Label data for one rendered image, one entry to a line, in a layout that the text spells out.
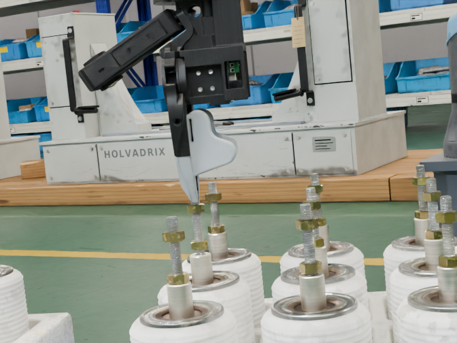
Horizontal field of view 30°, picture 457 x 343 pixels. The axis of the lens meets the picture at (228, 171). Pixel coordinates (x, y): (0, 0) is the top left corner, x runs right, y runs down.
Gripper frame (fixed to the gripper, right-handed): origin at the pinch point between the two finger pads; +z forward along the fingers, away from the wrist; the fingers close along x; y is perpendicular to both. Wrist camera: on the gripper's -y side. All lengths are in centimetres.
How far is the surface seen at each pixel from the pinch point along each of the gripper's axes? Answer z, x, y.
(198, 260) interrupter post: 7.2, -1.1, 0.5
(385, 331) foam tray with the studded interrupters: 16.9, 1.6, 18.9
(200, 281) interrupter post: 9.4, -1.1, 0.5
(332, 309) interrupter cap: 9.5, -14.6, 13.1
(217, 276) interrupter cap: 9.6, 1.4, 2.0
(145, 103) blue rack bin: 2, 574, -98
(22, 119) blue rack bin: 7, 629, -214
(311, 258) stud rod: 5.4, -13.0, 11.8
